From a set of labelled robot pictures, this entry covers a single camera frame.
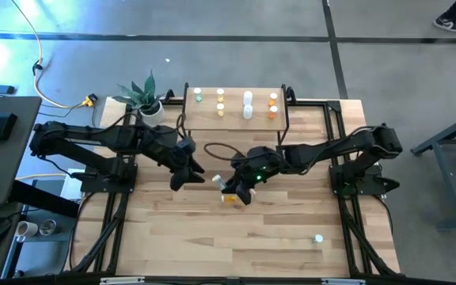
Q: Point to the grey metal table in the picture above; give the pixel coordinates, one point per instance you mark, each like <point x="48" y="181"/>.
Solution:
<point x="443" y="186"/>

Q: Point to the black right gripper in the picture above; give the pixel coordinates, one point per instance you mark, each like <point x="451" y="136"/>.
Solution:
<point x="263" y="164"/>

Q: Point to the green snake plant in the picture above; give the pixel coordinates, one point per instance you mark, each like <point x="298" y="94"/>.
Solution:
<point x="143" y="95"/>

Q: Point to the green bottle with white pills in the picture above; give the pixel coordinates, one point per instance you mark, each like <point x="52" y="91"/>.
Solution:
<point x="197" y="97"/>

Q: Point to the metal cup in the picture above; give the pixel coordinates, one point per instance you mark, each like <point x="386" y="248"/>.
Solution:
<point x="48" y="226"/>

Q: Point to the orange bottle with red capsule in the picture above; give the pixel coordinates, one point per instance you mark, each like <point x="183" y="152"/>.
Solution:
<point x="272" y="114"/>

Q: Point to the white plant pot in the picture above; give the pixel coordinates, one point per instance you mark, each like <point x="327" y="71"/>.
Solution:
<point x="154" y="116"/>

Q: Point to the orange bottle with yellow pills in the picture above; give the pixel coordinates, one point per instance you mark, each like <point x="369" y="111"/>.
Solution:
<point x="231" y="198"/>

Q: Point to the wooden shelf black metal frame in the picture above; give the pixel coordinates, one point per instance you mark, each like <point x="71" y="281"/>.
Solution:
<point x="232" y="120"/>

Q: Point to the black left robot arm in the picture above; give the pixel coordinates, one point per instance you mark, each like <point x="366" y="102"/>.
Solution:
<point x="125" y="138"/>

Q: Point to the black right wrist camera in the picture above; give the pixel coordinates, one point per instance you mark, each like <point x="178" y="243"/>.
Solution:
<point x="240" y="161"/>

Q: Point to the person's shoe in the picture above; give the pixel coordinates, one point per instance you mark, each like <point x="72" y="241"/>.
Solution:
<point x="449" y="23"/>

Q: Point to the yellow power plug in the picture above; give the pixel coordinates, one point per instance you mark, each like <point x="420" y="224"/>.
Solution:
<point x="88" y="101"/>

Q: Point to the black desk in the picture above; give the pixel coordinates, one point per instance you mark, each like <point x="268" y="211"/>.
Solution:
<point x="10" y="170"/>

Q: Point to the white label strip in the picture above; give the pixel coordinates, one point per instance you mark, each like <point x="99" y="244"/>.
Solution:
<point x="122" y="280"/>
<point x="343" y="282"/>

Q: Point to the orange medicine bottle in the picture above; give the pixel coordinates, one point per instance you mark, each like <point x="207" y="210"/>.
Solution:
<point x="272" y="101"/>

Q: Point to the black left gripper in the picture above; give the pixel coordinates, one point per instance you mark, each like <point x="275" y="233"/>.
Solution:
<point x="182" y="152"/>

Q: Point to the white opaque medicine bottle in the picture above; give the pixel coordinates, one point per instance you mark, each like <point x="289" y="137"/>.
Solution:
<point x="248" y="97"/>
<point x="248" y="112"/>

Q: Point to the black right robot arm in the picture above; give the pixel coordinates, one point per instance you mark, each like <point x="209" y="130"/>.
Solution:
<point x="331" y="148"/>

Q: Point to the green bottle with red pills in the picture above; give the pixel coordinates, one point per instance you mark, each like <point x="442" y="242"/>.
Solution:
<point x="318" y="238"/>

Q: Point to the white mug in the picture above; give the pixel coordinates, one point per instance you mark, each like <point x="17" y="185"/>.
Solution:
<point x="26" y="229"/>

